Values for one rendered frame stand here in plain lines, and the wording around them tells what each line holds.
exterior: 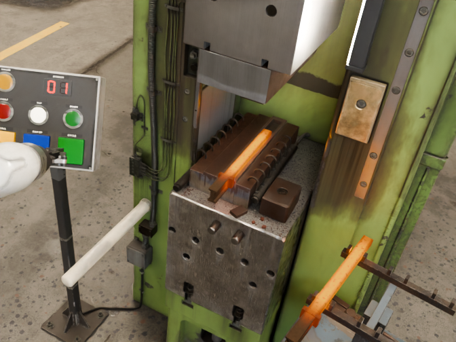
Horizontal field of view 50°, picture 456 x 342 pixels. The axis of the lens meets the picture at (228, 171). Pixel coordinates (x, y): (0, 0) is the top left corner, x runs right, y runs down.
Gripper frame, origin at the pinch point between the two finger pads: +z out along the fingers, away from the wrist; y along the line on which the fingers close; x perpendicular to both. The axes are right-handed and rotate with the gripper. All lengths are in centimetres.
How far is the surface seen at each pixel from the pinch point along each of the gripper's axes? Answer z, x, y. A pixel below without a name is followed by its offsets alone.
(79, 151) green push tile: 12.5, 0.0, 2.5
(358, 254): -4, -18, 83
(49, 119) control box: 13.3, 8.3, -6.7
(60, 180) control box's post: 33.0, -12.5, -8.2
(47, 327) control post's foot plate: 70, -82, -20
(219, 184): 3.6, -4.4, 44.2
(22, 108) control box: 13.3, 10.8, -14.8
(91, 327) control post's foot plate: 72, -82, -2
